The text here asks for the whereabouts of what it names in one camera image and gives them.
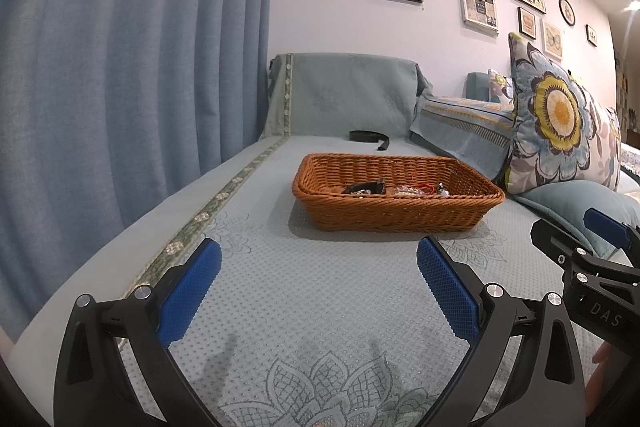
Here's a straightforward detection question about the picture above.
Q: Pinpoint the white framed picture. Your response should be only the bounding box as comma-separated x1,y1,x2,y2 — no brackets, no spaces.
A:
458,0,500,37

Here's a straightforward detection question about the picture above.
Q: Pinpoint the dark hair accessory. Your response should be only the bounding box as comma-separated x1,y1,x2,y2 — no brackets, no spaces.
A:
342,179,387,197

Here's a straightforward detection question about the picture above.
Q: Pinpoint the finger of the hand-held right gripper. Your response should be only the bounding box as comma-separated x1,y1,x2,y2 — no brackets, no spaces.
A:
530,218,640,289
583,207,640,266

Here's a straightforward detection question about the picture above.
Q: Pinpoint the teal sofa backrest cover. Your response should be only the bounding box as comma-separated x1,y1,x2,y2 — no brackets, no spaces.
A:
257,52,432,144

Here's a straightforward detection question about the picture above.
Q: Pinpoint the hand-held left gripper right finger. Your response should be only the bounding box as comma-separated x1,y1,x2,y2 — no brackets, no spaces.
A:
416,235,587,427

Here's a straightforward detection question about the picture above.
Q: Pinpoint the pale butterfly framed picture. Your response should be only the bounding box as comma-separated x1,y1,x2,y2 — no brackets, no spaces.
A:
541,20,565,60

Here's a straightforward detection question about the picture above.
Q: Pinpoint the teal sofa back cushion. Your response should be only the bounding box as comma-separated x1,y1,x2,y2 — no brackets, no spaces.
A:
465,72,494,101

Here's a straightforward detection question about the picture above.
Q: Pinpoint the brown wicker basket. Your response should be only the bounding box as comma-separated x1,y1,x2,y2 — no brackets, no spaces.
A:
291,152,506,233

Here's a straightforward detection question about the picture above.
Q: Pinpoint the blue curtain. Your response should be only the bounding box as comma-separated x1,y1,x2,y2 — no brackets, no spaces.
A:
0,0,279,345

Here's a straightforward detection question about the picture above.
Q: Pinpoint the large floral pillow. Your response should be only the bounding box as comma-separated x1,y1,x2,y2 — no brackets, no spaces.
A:
504,31,624,196

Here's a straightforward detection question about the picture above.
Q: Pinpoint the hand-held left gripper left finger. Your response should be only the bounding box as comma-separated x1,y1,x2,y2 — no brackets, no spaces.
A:
52,237,223,427

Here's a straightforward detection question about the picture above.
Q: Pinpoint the person's right hand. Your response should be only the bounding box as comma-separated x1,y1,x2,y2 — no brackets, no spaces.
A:
584,341,623,427

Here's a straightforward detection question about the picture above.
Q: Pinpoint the light blue sofa cover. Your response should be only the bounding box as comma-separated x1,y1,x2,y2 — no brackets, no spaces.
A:
10,134,640,427

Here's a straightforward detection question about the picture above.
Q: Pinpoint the small brown framed picture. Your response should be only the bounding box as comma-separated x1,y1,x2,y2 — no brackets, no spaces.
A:
517,6,538,40

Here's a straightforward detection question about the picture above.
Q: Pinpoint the black strap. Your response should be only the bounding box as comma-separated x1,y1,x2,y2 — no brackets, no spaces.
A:
348,130,391,152

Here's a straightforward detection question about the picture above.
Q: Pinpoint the small floral pillow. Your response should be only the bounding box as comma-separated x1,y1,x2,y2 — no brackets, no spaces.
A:
487,69,516,104

